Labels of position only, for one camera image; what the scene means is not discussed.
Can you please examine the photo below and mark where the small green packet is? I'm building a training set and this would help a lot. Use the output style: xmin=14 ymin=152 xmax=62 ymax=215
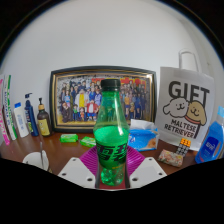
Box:
xmin=59 ymin=133 xmax=80 ymax=144
xmin=79 ymin=135 xmax=98 ymax=149

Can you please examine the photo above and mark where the patterned paper cup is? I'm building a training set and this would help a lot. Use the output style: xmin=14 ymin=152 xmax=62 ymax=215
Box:
xmin=22 ymin=151 xmax=51 ymax=173

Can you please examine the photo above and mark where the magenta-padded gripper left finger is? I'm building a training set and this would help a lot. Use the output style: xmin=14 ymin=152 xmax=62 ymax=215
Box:
xmin=57 ymin=145 xmax=101 ymax=190

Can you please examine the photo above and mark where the amber pump bottle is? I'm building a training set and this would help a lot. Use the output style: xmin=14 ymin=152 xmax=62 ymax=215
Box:
xmin=36 ymin=97 xmax=53 ymax=137

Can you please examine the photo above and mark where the green plastic drink bottle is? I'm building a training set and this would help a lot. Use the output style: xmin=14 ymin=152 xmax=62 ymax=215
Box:
xmin=92 ymin=78 xmax=131 ymax=187

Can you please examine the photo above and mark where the small patterned box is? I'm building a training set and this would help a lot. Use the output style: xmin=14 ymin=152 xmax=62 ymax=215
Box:
xmin=157 ymin=149 xmax=185 ymax=168

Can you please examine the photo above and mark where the white spoon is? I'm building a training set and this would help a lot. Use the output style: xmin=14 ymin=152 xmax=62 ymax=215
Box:
xmin=39 ymin=141 xmax=46 ymax=169

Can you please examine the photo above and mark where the dark blue pump bottle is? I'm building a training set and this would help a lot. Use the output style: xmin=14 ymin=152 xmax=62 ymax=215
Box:
xmin=24 ymin=92 xmax=40 ymax=137

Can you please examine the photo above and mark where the white lotion bottle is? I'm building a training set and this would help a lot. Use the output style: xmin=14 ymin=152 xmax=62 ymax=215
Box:
xmin=13 ymin=101 xmax=30 ymax=139

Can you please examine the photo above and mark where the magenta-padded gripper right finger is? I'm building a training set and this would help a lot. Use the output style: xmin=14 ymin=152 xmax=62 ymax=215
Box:
xmin=123 ymin=145 xmax=168 ymax=190

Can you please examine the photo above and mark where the blue detergent bottle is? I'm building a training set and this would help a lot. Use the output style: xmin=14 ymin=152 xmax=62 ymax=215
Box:
xmin=194 ymin=105 xmax=224 ymax=164

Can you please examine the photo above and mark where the white green shuttlecock tube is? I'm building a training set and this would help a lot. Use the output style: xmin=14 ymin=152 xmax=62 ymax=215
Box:
xmin=2 ymin=74 xmax=18 ymax=141

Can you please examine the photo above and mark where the pink shuttlecock tube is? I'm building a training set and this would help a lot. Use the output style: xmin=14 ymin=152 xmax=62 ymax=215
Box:
xmin=0 ymin=78 xmax=12 ymax=146

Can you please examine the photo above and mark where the white printed paper bag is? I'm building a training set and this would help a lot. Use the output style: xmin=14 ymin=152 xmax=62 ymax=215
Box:
xmin=154 ymin=49 xmax=215 ymax=152

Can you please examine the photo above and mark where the framed group photo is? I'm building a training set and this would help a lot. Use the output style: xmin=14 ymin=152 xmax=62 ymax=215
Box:
xmin=49 ymin=65 xmax=158 ymax=134

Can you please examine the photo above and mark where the blue tissue pack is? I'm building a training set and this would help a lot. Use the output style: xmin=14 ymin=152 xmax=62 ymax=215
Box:
xmin=128 ymin=118 xmax=160 ymax=153

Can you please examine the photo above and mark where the orange black puzzle cube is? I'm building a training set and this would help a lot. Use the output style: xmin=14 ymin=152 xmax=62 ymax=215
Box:
xmin=175 ymin=137 xmax=192 ymax=158

